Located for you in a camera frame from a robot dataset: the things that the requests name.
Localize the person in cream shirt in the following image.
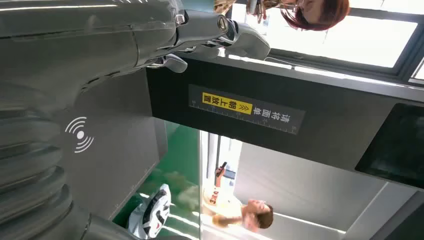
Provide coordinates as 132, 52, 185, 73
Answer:
201, 185, 275, 233

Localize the black inbound scanner machine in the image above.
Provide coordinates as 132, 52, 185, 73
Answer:
59, 54, 424, 220

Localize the person in patterned clothing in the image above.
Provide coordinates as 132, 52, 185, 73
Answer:
213, 0, 351, 32

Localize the grey mailer package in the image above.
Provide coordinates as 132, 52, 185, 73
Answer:
127, 183, 173, 240

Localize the dark window frame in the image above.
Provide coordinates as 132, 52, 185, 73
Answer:
228, 5, 424, 85

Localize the yellow and black label sticker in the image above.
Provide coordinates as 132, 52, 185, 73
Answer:
188, 84, 306, 136

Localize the black machine display screen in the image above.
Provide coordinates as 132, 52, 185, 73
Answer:
354, 102, 424, 190

